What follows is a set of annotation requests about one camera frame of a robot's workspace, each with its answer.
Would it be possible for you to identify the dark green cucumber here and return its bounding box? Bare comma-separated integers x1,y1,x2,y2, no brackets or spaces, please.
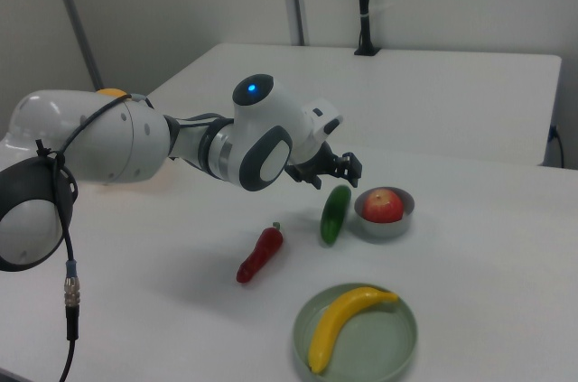
319,184,352,247

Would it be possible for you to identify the black wall cable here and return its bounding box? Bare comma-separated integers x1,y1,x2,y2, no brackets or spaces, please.
547,124,566,171

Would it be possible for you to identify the black pole with clamp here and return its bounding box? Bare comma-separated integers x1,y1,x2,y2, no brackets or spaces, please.
353,0,381,57

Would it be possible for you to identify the black cable with metal connector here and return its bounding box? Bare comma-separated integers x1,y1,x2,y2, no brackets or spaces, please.
34,91,154,382

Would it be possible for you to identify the pale green round plate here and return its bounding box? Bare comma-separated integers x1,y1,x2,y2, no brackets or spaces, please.
292,282,419,382

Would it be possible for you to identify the yellow toy banana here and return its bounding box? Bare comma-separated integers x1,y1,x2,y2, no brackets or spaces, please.
307,285,401,375

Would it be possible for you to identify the red apple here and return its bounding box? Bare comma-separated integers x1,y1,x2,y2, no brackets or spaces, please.
360,189,405,224

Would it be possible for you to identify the red chili pepper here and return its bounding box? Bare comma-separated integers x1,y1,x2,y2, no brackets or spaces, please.
235,221,284,284

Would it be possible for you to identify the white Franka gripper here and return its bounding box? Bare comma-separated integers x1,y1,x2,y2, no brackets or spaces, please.
287,98,364,190

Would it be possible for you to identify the small grey bowl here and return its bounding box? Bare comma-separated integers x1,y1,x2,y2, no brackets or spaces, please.
352,186,416,241

